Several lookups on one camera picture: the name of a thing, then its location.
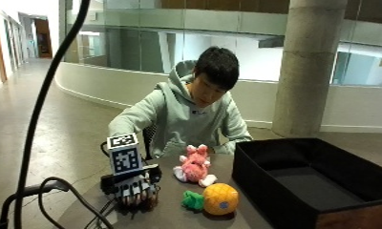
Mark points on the brown wooden door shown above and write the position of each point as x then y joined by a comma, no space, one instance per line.
43,38

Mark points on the white marker cube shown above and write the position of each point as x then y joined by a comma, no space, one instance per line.
123,154

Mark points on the concrete pillar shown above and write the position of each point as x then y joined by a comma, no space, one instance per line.
307,66

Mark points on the pink plush toy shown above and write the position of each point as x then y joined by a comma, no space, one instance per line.
194,165

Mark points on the glass railing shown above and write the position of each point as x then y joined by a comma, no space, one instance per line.
224,38

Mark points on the black storage box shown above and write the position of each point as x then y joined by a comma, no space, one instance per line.
314,184

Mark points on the orange pineapple plush toy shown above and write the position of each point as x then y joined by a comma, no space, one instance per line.
216,198

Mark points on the black office chair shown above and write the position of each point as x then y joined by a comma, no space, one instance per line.
148,140

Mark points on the the person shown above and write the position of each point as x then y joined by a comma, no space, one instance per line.
186,108

